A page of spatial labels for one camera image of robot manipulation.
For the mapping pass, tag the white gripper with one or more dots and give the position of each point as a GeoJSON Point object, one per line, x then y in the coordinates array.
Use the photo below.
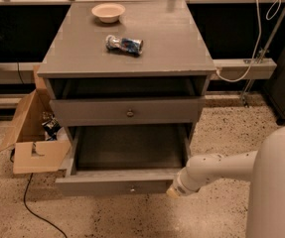
{"type": "Point", "coordinates": [182, 188]}

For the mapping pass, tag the grey wooden drawer cabinet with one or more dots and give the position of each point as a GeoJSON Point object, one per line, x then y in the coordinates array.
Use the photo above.
{"type": "Point", "coordinates": [149, 67]}

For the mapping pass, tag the crushed blue silver can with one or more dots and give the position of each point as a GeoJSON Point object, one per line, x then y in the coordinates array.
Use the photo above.
{"type": "Point", "coordinates": [126, 45]}

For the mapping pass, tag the snack bags in box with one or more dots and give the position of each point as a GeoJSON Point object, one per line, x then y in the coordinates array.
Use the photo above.
{"type": "Point", "coordinates": [51, 125]}

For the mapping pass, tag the grey drawer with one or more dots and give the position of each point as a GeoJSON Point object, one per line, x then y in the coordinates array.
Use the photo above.
{"type": "Point", "coordinates": [132, 159]}
{"type": "Point", "coordinates": [127, 111]}

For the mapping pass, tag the white bowl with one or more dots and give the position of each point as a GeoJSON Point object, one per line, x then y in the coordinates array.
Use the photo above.
{"type": "Point", "coordinates": [108, 12]}

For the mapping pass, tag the open cardboard box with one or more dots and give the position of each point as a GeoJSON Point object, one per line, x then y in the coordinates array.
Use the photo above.
{"type": "Point", "coordinates": [33, 153]}

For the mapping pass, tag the metal stand pole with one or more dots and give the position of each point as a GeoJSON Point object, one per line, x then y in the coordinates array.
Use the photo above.
{"type": "Point", "coordinates": [257, 58]}

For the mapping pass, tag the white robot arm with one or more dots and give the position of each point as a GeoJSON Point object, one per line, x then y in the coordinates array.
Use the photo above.
{"type": "Point", "coordinates": [264, 169]}

